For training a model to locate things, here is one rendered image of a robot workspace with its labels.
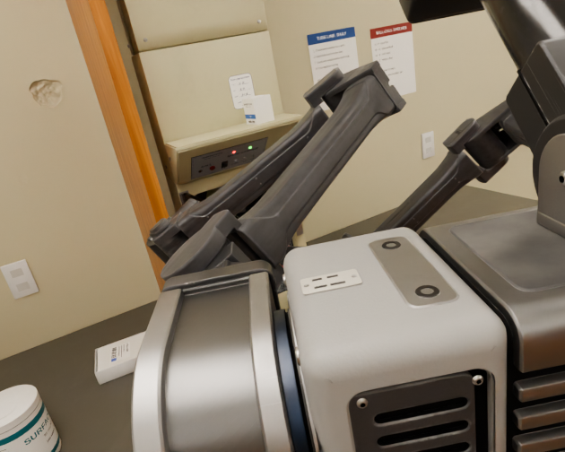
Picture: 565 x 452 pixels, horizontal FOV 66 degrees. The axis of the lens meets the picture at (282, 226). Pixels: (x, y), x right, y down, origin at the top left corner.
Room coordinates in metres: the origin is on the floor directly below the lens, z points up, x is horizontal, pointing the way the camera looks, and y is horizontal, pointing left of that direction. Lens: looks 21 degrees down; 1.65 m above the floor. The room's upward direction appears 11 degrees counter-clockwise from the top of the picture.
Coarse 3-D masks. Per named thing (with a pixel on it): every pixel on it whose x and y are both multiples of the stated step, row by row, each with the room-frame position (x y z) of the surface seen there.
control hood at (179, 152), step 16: (224, 128) 1.09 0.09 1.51; (240, 128) 1.03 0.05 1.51; (256, 128) 1.01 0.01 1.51; (272, 128) 1.03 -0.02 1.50; (288, 128) 1.06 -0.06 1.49; (176, 144) 0.98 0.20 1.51; (192, 144) 0.95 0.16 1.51; (208, 144) 0.97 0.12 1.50; (224, 144) 0.99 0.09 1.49; (272, 144) 1.07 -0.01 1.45; (176, 160) 0.96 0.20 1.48; (176, 176) 1.01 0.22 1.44; (208, 176) 1.05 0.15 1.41
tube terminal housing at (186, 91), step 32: (256, 32) 1.16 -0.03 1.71; (160, 64) 1.06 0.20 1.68; (192, 64) 1.08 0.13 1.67; (224, 64) 1.11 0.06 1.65; (256, 64) 1.15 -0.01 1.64; (160, 96) 1.05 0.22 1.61; (192, 96) 1.08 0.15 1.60; (224, 96) 1.11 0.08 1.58; (160, 128) 1.04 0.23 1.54; (192, 128) 1.07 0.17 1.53; (192, 192) 1.05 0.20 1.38
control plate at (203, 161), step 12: (240, 144) 1.02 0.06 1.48; (252, 144) 1.04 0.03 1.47; (264, 144) 1.06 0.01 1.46; (204, 156) 0.99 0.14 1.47; (216, 156) 1.00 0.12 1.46; (228, 156) 1.02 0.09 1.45; (240, 156) 1.05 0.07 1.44; (192, 168) 0.99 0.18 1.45; (204, 168) 1.02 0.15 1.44; (216, 168) 1.04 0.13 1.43; (228, 168) 1.06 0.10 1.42
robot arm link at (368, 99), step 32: (352, 96) 0.61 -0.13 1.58; (384, 96) 0.62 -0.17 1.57; (320, 128) 0.60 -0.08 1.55; (352, 128) 0.56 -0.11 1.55; (320, 160) 0.52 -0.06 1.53; (288, 192) 0.48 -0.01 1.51; (320, 192) 0.50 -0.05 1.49; (224, 224) 0.43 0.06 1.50; (256, 224) 0.44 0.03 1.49; (288, 224) 0.46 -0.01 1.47; (192, 256) 0.39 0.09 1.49; (256, 256) 0.46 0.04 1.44
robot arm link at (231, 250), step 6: (228, 240) 0.42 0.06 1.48; (228, 246) 0.40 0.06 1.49; (234, 246) 0.40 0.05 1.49; (222, 252) 0.39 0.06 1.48; (228, 252) 0.38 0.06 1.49; (234, 252) 0.38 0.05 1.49; (240, 252) 0.40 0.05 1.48; (216, 258) 0.39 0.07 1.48; (222, 258) 0.38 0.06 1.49; (228, 258) 0.37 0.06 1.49; (234, 258) 0.37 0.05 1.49; (240, 258) 0.38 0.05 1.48; (246, 258) 0.40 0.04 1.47; (210, 264) 0.39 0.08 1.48; (216, 264) 0.38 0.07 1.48; (204, 270) 0.39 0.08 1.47
